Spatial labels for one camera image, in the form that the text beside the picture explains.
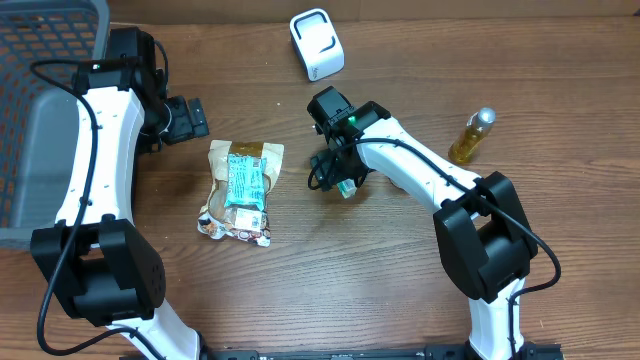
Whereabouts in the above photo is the white labelled snack packet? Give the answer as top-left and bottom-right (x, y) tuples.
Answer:
(197, 207), (271, 247)

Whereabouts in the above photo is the grey plastic mesh basket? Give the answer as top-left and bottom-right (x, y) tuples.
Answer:
(1, 0), (110, 250)

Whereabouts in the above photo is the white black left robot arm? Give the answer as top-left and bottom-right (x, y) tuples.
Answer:
(30, 27), (209, 359)

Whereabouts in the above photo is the white barcode scanner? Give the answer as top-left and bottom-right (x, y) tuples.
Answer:
(289, 8), (345, 82)

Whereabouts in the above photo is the teal snack packet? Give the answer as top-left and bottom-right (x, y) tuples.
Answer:
(224, 154), (266, 211)

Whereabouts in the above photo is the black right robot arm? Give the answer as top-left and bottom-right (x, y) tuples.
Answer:
(307, 87), (537, 359)

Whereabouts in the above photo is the brown cardboard back panel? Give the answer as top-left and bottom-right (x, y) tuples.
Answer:
(107, 0), (639, 25)

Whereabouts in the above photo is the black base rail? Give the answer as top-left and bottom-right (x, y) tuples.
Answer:
(204, 342), (566, 360)

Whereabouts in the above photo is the yellow oil bottle silver cap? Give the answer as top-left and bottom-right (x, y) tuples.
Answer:
(448, 107), (496, 165)

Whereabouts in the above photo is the green white Kleenex tissue pack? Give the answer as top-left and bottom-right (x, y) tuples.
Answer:
(337, 179), (357, 199)

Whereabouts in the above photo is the brown snack packet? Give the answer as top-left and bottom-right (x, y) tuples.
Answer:
(199, 140), (284, 218)

